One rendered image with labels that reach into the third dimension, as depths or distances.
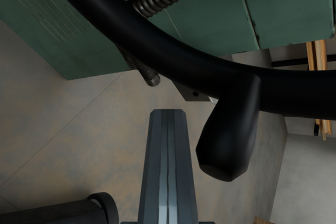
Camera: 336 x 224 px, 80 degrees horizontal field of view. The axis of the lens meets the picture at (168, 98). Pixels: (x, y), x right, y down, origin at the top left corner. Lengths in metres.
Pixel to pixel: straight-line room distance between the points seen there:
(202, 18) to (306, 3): 0.13
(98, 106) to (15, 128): 0.30
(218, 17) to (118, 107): 0.74
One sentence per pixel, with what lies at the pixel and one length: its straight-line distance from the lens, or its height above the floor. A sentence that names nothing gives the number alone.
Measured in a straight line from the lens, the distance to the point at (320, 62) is 2.72.
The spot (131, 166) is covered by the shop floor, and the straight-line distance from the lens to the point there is 1.08.
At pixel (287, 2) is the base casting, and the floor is 0.76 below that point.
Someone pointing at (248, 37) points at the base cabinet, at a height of 0.70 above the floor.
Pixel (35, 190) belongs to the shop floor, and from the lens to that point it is 0.90.
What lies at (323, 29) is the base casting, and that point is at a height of 0.79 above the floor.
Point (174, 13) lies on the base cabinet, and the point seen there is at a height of 0.60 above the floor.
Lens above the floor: 0.81
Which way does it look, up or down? 42 degrees down
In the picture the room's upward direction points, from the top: 89 degrees clockwise
